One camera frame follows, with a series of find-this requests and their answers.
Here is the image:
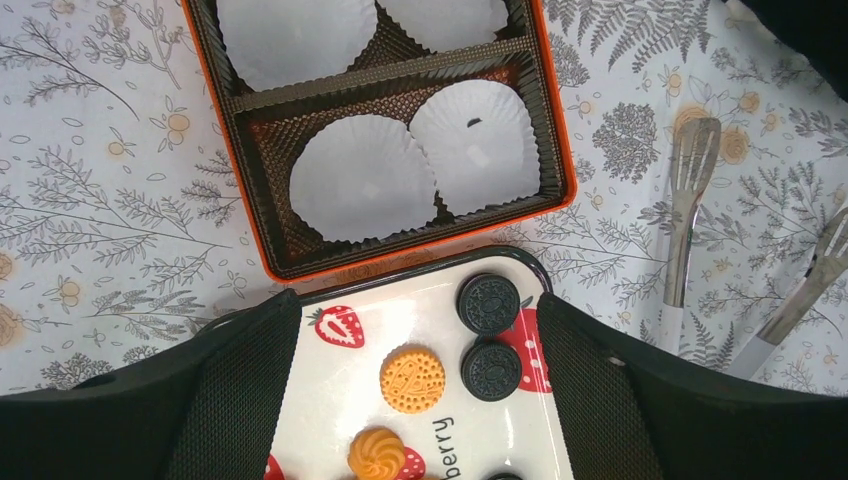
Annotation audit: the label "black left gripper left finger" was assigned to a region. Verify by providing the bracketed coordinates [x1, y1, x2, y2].
[1, 290, 302, 479]

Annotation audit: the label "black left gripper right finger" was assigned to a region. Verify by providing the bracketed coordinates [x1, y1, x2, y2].
[537, 293, 847, 479]

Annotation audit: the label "white strawberry tray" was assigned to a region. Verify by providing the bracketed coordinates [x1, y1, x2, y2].
[264, 247, 573, 479]

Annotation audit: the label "round tan biscuit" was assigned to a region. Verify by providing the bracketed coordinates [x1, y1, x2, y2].
[380, 345, 446, 414]

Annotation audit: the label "metal serving tongs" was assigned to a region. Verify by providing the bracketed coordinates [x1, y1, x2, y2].
[657, 117, 847, 379]

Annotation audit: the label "orange cookie tin box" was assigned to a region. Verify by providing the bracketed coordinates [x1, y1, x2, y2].
[183, 1, 577, 282]

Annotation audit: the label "black sandwich cookie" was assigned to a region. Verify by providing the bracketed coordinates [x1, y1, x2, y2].
[460, 340, 522, 402]
[456, 273, 521, 337]

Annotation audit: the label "orange swirl cookie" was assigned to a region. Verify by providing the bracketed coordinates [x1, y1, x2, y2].
[347, 427, 406, 480]

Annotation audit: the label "white paper cupcake liner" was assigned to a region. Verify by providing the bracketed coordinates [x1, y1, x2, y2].
[289, 114, 438, 242]
[217, 0, 378, 91]
[378, 0, 509, 52]
[409, 79, 541, 216]

